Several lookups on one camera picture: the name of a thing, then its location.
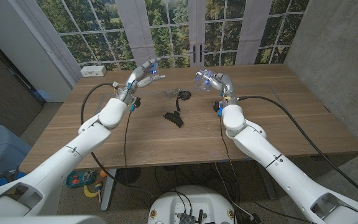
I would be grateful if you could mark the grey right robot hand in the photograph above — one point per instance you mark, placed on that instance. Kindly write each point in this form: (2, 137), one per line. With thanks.
(227, 85)

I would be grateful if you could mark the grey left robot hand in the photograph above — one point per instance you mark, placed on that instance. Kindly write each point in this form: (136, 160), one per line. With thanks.
(137, 79)

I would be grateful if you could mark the clear glass hinged jar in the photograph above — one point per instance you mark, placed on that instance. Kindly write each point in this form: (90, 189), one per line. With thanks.
(201, 85)

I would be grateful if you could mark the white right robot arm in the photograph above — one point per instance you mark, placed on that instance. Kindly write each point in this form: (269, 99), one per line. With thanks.
(275, 161)

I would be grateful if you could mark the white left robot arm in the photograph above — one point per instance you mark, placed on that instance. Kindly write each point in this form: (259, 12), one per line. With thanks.
(73, 152)

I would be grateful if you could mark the white robot base with electronics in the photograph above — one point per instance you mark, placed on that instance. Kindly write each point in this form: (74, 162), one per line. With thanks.
(194, 202)

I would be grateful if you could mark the black claw hair clip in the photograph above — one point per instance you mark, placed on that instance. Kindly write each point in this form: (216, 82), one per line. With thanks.
(173, 119)

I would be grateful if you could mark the clear plastic piece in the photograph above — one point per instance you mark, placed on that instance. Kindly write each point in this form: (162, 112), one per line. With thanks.
(172, 93)

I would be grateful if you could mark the white power strip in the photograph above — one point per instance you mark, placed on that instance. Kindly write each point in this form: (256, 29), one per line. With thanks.
(93, 71)

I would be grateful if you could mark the printed window forest backdrop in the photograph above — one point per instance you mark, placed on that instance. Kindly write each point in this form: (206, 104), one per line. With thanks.
(104, 31)

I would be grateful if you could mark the black round ribbed disc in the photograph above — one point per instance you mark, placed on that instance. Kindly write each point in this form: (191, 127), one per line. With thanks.
(128, 175)

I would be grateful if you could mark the small orange ball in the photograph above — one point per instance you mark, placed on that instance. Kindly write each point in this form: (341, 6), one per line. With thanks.
(104, 173)

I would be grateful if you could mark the grey table leg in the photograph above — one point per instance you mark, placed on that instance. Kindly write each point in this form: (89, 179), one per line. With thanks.
(271, 191)

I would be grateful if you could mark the teal toy tray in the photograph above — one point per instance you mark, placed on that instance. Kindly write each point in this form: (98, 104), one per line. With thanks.
(79, 179)

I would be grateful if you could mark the colourful toy tool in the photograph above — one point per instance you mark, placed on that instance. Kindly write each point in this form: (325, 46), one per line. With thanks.
(99, 188)

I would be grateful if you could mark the white table leg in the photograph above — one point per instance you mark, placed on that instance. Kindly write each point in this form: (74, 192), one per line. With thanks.
(108, 193)

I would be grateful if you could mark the yellow toy banana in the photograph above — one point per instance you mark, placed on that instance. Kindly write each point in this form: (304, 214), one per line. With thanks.
(89, 193)

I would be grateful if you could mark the blue-grey storage bin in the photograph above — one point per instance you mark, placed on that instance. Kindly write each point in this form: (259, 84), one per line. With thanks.
(2, 149)

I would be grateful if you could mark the white robot torso edge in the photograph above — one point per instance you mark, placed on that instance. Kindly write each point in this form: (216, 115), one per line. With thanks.
(42, 220)

